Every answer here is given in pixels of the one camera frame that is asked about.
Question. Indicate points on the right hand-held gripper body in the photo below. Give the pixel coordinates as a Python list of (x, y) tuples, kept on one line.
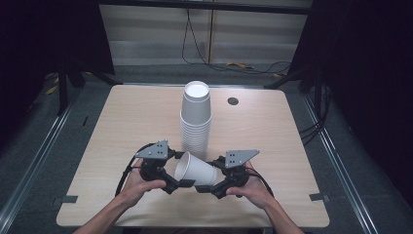
[(238, 157)]

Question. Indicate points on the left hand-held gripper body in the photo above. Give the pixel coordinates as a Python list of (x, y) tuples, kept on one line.
[(155, 152)]

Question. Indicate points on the single white paper cup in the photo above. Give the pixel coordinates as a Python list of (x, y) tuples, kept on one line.
[(195, 170)]

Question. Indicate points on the stack of white paper cups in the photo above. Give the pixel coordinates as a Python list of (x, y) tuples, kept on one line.
[(195, 113)]

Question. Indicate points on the person's right hand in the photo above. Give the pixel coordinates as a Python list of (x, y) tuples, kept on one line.
[(255, 191)]

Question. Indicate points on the person's left hand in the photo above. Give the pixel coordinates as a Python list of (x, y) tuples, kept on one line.
[(139, 190)]

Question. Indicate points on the black tape strip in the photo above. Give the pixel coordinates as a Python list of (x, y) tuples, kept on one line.
[(319, 197), (69, 199)]

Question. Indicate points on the yellow tape scrap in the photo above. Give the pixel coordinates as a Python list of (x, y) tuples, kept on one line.
[(239, 65), (51, 90)]

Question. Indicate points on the black metal stand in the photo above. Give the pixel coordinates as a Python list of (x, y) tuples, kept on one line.
[(62, 91), (316, 87)]

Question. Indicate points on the dark curtain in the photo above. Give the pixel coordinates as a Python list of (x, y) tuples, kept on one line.
[(367, 65), (48, 32)]

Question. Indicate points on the metal floor rail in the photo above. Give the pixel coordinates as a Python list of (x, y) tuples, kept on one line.
[(32, 165), (337, 162)]

